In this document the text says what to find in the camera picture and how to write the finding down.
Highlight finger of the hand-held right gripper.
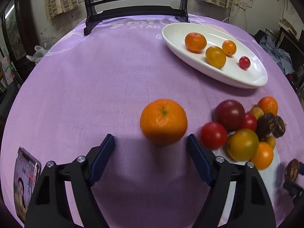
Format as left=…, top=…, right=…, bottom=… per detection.
left=283, top=181, right=304, bottom=199

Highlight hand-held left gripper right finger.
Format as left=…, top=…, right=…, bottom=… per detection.
left=186, top=134, right=277, bottom=228

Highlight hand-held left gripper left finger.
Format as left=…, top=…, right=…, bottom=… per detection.
left=25, top=134, right=116, bottom=228

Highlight dark brown water chestnut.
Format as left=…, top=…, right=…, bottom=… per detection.
left=274, top=116, right=287, bottom=138
left=256, top=113, right=277, bottom=141
left=284, top=159, right=300, bottom=181

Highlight large orange mandarin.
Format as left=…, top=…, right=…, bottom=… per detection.
left=140, top=99, right=188, bottom=147

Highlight white oval dish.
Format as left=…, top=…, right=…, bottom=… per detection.
left=161, top=22, right=268, bottom=89

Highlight white paper napkin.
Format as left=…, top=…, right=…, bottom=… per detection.
left=212, top=145, right=282, bottom=220

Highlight large green-orange tomato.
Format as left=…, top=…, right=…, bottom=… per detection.
left=226, top=128, right=259, bottom=162

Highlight small yellow fruit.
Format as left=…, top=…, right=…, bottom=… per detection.
left=265, top=136, right=276, bottom=149
left=249, top=106, right=265, bottom=120

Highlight dark red tomato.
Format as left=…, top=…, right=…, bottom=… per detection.
left=215, top=100, right=246, bottom=132

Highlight small red tomato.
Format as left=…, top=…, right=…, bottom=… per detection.
left=241, top=113, right=258, bottom=132

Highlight smartphone with lit screen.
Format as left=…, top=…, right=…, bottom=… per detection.
left=13, top=147, right=41, bottom=224

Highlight yellow-green tomato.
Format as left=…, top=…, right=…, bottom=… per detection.
left=205, top=46, right=227, bottom=68

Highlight red cherry tomato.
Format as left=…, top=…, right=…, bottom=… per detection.
left=239, top=56, right=251, bottom=70

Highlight small orange tomato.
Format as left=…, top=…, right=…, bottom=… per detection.
left=222, top=40, right=237, bottom=56

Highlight white plastic bag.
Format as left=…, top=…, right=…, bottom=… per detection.
left=26, top=45, right=49, bottom=65

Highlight blue clothes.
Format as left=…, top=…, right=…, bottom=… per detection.
left=259, top=36, right=295, bottom=76

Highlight black wooden stand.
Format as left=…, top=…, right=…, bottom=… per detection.
left=83, top=0, right=189, bottom=36

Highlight dark wooden cabinet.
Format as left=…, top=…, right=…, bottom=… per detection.
left=0, top=0, right=32, bottom=89

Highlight white wall cable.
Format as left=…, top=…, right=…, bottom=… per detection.
left=222, top=2, right=241, bottom=23

